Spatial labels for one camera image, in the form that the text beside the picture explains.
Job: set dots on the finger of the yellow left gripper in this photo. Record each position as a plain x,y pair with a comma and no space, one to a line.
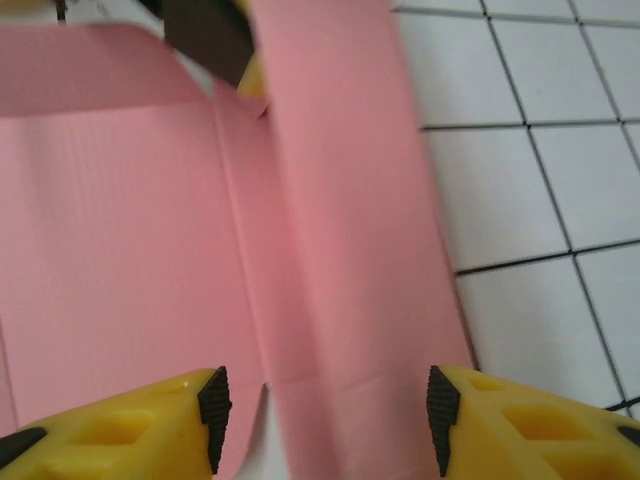
210,35

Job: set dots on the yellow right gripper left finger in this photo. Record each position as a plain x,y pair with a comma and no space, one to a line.
115,435

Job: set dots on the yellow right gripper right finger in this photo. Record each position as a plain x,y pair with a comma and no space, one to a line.
540,435

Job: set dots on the pink paper box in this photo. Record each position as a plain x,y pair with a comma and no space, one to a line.
150,225

